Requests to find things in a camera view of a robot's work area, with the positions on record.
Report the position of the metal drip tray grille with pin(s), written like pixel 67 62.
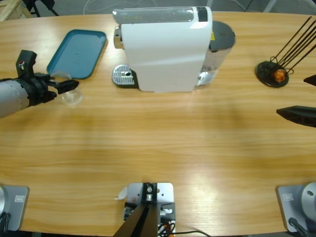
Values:
pixel 122 74

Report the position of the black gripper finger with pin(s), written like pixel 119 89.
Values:
pixel 312 81
pixel 301 114

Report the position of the orange coffee capsule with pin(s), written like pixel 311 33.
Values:
pixel 279 75

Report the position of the teal plastic tray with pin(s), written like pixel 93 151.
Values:
pixel 76 53

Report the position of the water tank with black lid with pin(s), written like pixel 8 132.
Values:
pixel 221 37

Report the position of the grey metal leg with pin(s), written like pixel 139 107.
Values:
pixel 269 5

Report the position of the white mount block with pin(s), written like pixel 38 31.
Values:
pixel 164 193

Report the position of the dark camera post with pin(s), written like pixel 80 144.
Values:
pixel 143 219

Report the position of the white capsule coffee machine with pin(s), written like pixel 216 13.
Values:
pixel 163 54

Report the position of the white tape piece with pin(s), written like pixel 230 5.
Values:
pixel 122 193

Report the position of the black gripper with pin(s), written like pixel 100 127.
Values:
pixel 39 91

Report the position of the wooden crate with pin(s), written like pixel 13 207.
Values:
pixel 10 8

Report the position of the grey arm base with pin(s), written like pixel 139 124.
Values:
pixel 296 205
pixel 14 207

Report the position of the clear glass cup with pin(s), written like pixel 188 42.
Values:
pixel 72 98

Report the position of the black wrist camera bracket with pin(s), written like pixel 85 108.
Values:
pixel 27 64

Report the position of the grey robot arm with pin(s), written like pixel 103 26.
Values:
pixel 11 97

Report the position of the black chair legs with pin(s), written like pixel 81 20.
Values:
pixel 48 6

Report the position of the black capsule holder with rods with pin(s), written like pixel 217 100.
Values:
pixel 269 79

